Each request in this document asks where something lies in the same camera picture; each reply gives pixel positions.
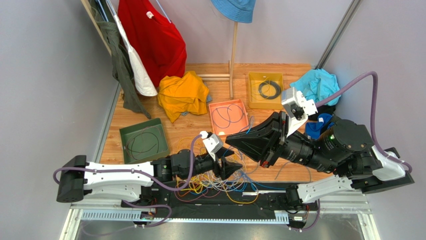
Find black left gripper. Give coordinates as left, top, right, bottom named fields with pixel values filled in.
left=180, top=146, right=243, bottom=181

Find yellow cable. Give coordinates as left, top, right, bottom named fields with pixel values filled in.
left=174, top=134, right=260, bottom=205

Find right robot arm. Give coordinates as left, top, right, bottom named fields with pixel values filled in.
left=225, top=111, right=415, bottom=208

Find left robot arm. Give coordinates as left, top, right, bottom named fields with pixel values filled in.
left=53, top=148, right=243, bottom=203

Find pink plastic tray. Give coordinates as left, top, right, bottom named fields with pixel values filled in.
left=208, top=99, right=250, bottom=136

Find yellow plastic tray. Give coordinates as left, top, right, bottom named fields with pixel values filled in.
left=247, top=71, right=284, bottom=110

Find dark blue towel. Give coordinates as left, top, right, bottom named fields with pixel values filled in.
left=305, top=113, right=334, bottom=140

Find black cloth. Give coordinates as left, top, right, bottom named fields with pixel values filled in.
left=308, top=105, right=336, bottom=121

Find wooden hat stand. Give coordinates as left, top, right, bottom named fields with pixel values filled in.
left=199, top=21, right=238, bottom=100

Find cyan cloth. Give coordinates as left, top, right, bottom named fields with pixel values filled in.
left=289, top=69, right=340, bottom=104

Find yellow shirt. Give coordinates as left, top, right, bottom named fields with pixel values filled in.
left=157, top=70, right=210, bottom=123

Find green plastic tray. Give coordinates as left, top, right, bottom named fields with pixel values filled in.
left=119, top=118, right=170, bottom=165

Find white garment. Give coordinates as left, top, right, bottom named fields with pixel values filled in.
left=113, top=14, right=158, bottom=97

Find blue bucket hat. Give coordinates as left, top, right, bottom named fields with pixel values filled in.
left=210, top=0, right=256, bottom=24

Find red shirt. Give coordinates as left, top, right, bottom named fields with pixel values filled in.
left=118, top=0, right=187, bottom=88

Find olive green garment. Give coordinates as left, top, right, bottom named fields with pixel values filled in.
left=89, top=0, right=152, bottom=119

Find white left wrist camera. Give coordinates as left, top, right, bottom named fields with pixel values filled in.
left=200, top=130, right=224, bottom=162

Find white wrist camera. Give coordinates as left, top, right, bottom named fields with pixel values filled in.
left=200, top=130, right=224, bottom=162
left=281, top=87, right=318, bottom=137

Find white cable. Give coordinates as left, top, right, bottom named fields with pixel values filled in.
left=181, top=156, right=251, bottom=192

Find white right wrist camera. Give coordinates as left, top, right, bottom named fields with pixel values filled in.
left=281, top=87, right=318, bottom=137

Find purple left arm hose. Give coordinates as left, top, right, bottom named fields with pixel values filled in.
left=53, top=134, right=204, bottom=192

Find black coiled cable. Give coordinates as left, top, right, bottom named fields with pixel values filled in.
left=258, top=80, right=282, bottom=100

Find dark cable in green tray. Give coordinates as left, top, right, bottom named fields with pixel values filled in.
left=125, top=125, right=165, bottom=161

